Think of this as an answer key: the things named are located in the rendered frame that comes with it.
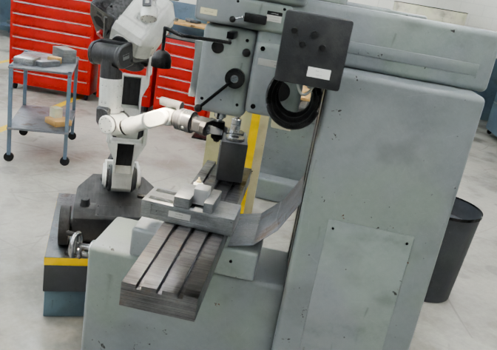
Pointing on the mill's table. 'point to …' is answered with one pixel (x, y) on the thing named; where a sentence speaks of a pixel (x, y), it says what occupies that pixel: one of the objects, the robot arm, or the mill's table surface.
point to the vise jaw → (184, 196)
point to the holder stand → (231, 156)
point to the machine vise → (155, 211)
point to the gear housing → (274, 18)
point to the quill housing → (216, 55)
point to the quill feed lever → (234, 79)
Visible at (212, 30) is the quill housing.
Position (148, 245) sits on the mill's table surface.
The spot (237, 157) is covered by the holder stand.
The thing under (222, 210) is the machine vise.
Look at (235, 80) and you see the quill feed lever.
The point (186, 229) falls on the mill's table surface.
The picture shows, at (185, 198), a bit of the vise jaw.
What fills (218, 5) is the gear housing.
